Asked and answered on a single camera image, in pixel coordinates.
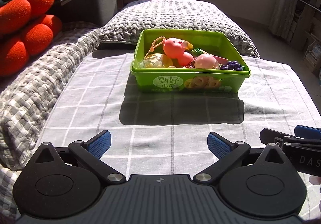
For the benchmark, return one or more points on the yellow toy pumpkin bowl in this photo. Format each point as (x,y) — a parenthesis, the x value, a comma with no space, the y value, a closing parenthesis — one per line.
(166,61)

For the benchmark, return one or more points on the clear plastic lens case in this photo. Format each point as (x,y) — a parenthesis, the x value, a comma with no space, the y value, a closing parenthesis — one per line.
(152,61)

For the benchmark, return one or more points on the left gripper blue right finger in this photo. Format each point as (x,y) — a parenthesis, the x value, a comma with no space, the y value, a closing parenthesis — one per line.
(220,146)

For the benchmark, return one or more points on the purple toy grapes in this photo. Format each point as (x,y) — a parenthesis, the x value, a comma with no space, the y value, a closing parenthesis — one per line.
(233,66)

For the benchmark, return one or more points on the wooden bookshelf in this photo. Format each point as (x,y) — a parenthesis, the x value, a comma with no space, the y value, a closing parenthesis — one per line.
(304,34)

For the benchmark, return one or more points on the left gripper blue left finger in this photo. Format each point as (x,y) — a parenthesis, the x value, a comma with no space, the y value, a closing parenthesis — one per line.
(91,151)

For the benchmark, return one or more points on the grey sofa armrest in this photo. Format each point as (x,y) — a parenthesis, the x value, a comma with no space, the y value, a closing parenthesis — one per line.
(98,12)

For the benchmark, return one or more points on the orange plush cushion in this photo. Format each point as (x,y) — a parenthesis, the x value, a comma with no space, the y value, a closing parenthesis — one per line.
(26,31)

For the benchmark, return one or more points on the pink card box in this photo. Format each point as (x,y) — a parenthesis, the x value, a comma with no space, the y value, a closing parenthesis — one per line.
(220,60)

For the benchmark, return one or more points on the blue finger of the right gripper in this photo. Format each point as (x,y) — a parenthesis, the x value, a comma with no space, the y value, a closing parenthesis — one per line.
(307,132)

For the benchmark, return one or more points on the pink clear capsule ball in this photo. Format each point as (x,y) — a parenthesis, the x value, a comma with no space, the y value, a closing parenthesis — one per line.
(206,61)

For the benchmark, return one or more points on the pink pig squeeze toy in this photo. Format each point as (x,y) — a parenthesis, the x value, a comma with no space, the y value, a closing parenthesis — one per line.
(173,48)

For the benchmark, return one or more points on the green plastic cookie box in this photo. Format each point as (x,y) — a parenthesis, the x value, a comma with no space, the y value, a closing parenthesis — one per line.
(189,79)

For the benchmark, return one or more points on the grey knitted pillow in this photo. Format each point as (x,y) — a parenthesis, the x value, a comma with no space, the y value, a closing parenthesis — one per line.
(126,26)

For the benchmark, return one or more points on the person's right hand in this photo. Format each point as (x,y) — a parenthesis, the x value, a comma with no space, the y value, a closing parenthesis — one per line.
(315,180)

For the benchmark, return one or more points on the grey checked blanket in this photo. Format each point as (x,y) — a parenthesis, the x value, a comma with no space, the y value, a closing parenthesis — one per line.
(28,98)

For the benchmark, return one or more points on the toy corn cob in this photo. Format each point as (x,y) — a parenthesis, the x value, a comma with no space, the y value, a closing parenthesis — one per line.
(197,52)

